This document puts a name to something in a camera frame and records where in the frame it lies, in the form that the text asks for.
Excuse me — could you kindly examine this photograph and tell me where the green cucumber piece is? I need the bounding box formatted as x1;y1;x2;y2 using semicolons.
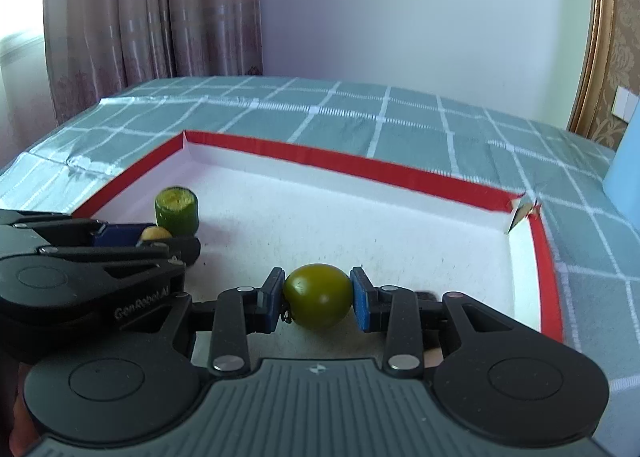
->
154;186;200;236

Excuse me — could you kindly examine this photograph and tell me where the large green tomato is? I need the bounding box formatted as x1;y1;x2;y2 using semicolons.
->
283;263;352;330

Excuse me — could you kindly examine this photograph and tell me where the red shallow cardboard box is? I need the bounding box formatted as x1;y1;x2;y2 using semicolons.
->
76;131;563;340

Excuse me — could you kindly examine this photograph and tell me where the checked teal tablecloth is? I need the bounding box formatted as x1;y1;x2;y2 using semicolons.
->
1;76;639;456

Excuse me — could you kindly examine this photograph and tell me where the pink patterned curtain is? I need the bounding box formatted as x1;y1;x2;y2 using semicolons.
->
43;0;262;122

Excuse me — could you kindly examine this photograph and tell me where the light blue kettle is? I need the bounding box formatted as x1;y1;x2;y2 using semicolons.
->
603;105;640;229

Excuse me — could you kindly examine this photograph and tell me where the gold framed headboard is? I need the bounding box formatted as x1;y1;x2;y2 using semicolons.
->
566;0;639;149

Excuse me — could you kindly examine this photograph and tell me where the white wall switch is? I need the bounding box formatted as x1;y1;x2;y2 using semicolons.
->
612;86;639;123

